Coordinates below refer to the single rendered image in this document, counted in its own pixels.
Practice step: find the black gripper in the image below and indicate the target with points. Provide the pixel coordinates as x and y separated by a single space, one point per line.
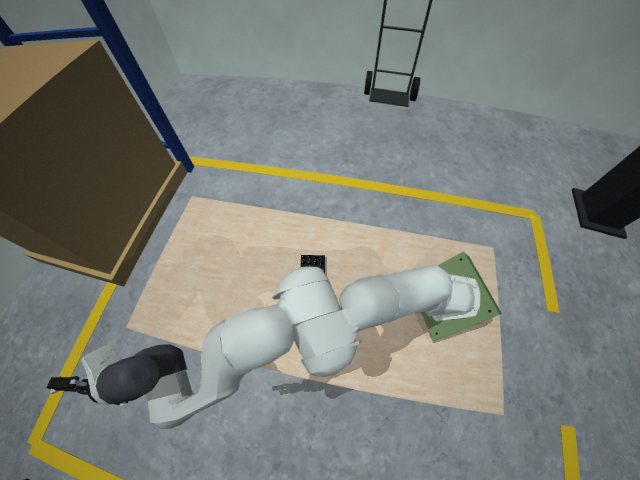
70 384

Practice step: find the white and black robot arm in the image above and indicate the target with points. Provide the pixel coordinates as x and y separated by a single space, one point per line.
259 336

